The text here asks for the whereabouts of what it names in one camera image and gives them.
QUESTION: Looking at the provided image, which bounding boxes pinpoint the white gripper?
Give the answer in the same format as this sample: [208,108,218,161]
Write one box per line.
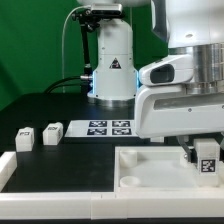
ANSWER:
[134,85,224,164]

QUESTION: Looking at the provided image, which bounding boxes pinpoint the white square tabletop part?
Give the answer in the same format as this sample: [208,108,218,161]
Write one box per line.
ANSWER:
[114,146,224,192]

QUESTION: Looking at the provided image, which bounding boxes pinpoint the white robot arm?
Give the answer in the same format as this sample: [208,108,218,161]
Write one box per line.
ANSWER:
[78,0,224,139]

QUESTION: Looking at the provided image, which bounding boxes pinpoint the white sheet with tags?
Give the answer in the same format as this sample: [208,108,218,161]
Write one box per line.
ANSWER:
[65,120,137,138]

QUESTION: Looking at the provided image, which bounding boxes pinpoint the white U-shaped obstacle fence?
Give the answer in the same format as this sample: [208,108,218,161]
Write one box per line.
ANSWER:
[0,152,224,220]

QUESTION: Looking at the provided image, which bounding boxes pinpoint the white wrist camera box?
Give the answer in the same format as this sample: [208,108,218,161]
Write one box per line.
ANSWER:
[139,54,194,86]

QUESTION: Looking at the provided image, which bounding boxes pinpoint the black base cables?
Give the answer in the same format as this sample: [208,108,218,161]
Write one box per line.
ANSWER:
[43,76,90,94]

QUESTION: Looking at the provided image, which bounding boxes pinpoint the white camera cable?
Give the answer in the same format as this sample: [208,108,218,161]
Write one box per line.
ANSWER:
[61,5,84,94]

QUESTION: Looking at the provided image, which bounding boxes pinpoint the black camera on mount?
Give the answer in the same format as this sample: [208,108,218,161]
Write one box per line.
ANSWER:
[90,3,123,15]

